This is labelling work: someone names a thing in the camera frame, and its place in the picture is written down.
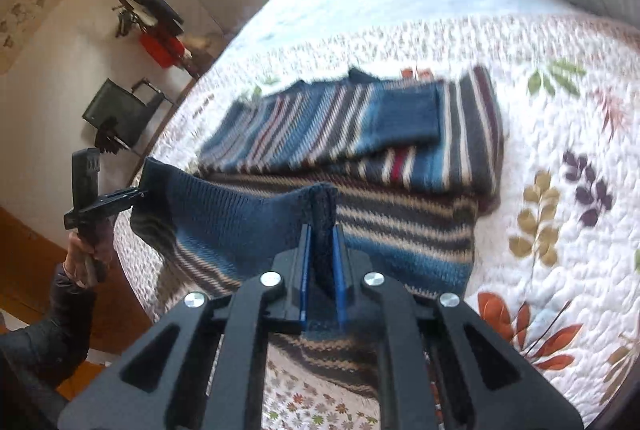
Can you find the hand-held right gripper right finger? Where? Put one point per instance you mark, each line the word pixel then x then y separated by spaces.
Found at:
pixel 340 270

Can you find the tan bag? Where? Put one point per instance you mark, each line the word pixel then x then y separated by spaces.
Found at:
pixel 196 46

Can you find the black hanging garment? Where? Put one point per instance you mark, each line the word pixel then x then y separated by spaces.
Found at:
pixel 150 3

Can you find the person's left hand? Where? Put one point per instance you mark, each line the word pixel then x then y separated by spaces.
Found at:
pixel 97 250

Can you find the striped knitted sweater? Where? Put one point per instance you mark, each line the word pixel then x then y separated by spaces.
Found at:
pixel 400 135

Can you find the wooden coat rack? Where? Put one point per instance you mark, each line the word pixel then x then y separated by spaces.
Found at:
pixel 117 5

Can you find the black chair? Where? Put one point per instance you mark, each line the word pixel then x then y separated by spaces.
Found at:
pixel 112 108

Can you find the floral quilted bedspread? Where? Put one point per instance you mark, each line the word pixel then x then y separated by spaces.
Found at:
pixel 550 150

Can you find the wall poster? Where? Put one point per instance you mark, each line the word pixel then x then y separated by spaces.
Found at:
pixel 25 20

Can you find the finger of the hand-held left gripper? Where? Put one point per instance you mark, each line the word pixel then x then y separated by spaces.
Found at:
pixel 125 200

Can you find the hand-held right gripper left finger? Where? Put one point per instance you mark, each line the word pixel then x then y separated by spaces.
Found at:
pixel 305 270

